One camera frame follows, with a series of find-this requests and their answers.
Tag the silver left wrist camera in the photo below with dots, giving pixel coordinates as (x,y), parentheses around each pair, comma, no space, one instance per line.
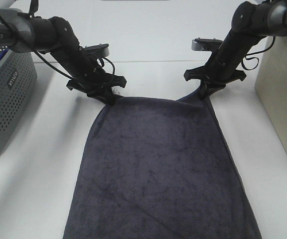
(101,50)

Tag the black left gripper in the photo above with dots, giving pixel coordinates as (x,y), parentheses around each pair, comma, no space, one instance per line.
(88,76)

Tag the grey perforated plastic basket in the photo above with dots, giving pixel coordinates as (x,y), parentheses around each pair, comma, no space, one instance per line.
(17,80)

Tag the beige basket with grey rim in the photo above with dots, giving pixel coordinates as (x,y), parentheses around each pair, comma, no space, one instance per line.
(271,87)

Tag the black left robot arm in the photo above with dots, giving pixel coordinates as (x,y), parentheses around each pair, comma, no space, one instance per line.
(25,32)

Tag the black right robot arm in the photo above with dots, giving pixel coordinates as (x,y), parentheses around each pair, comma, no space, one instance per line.
(250,24)

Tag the dark grey towel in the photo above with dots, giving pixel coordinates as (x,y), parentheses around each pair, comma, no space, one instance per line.
(159,169)

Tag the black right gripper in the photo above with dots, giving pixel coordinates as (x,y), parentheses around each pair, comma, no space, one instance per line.
(222,64)

